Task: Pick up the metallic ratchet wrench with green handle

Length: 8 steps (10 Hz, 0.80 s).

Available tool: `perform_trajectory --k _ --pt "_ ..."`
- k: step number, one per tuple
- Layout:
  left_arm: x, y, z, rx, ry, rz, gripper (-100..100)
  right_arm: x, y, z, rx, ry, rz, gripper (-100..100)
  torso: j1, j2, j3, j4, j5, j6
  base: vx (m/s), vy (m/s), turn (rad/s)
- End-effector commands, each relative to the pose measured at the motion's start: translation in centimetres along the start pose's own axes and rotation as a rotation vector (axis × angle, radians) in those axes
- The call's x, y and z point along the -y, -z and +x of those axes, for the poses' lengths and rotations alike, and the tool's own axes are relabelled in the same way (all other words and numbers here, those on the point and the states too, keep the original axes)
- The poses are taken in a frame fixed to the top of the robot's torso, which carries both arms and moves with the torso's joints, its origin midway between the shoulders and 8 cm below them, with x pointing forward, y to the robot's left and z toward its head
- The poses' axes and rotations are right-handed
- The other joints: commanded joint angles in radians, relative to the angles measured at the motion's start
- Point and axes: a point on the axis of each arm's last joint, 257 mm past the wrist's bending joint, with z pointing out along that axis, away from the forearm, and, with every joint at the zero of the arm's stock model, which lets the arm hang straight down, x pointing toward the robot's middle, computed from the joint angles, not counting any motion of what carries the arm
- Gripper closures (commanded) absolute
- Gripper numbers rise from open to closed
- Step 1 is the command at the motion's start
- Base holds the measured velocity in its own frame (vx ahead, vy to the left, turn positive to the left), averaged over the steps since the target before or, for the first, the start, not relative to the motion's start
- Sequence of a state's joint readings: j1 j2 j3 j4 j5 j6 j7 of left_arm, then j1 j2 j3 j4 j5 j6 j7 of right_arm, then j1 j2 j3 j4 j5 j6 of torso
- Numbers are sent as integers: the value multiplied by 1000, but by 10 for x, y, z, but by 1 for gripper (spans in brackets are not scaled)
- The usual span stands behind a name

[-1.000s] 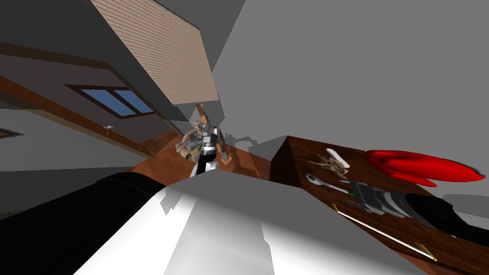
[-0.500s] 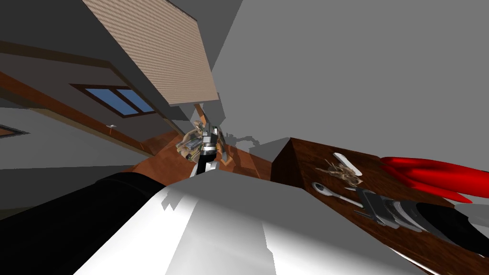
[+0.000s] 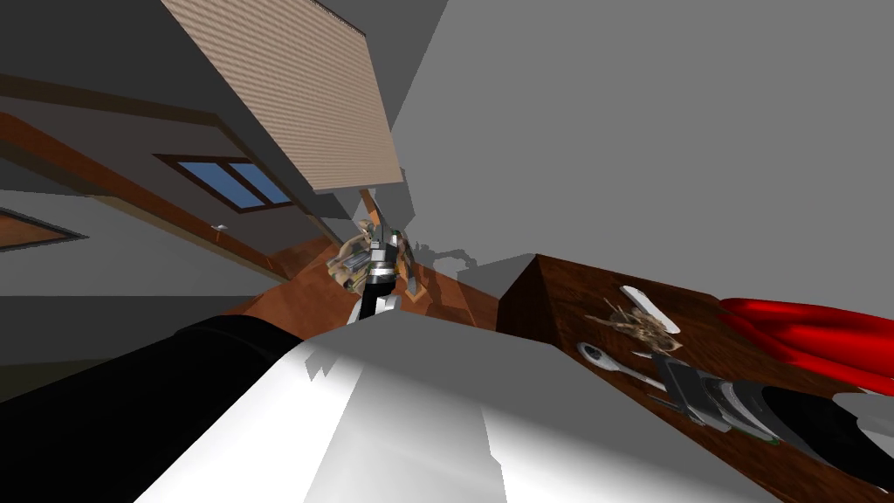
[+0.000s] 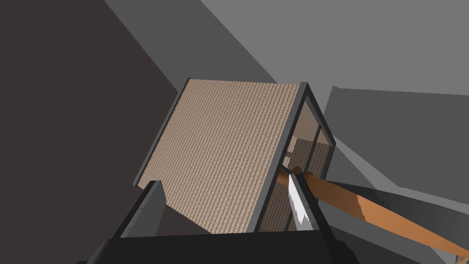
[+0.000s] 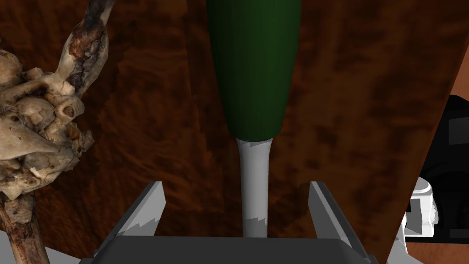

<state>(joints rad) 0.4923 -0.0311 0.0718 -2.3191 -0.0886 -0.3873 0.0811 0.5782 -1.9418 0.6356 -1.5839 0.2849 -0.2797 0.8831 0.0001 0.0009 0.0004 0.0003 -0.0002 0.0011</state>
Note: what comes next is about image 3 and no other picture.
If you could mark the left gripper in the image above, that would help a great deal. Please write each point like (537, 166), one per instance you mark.
(385, 245)

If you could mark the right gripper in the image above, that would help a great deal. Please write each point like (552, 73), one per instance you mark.
(683, 385)

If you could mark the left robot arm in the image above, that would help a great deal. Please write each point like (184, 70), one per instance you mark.
(140, 419)

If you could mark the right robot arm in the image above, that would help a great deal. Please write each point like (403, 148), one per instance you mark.
(803, 423)

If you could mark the beige knobbly object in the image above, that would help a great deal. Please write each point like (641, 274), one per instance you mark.
(347, 269)

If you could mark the silver spoon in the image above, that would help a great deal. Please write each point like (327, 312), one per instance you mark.
(606, 361)

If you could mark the brown twig bundle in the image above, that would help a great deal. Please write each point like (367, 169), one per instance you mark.
(639, 327)

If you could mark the white flat utensil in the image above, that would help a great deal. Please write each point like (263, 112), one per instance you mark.
(651, 309)

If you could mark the dark brown wooden table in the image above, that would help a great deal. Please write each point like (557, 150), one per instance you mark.
(559, 300)

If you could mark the red cloth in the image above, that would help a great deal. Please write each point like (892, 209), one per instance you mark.
(803, 335)

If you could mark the brown framed blue window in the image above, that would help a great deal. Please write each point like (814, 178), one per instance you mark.
(234, 183)

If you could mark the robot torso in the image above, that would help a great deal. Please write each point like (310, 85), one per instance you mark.
(419, 419)

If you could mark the dark framed brown picture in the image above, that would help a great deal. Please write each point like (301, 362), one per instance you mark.
(28, 230)

